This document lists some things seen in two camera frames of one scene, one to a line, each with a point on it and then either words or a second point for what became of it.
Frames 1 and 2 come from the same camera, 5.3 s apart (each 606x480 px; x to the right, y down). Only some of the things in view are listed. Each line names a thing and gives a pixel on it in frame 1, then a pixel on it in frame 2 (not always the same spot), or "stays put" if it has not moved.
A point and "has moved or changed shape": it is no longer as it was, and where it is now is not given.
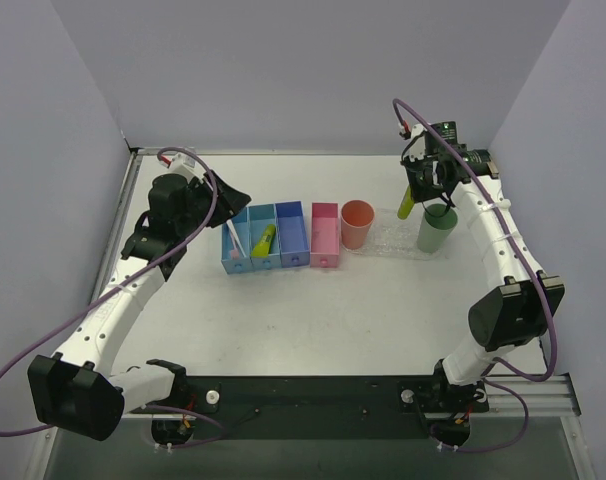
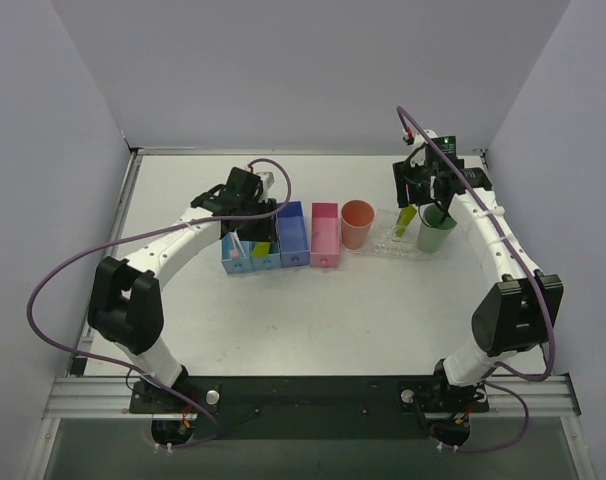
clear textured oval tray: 393,237 stays put
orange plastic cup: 356,218 stays put
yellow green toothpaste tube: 263,244 stays put
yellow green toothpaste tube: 406,204 has moved or changed shape
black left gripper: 211,198 to 256,228
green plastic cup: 437,225 stays put
